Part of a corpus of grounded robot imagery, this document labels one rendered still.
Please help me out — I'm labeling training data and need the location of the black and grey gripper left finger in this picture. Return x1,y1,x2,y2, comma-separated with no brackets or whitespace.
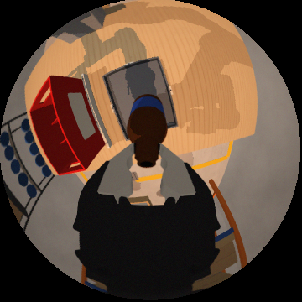
73,143,136,232

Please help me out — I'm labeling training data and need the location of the brown bottle with blue label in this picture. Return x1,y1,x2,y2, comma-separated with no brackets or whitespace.
127,94,168,168

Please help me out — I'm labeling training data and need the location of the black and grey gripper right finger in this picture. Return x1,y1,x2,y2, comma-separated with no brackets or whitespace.
158,143,221,231

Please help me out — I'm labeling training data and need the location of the red plastic crate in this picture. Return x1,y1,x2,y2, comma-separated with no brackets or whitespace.
29,75,105,175

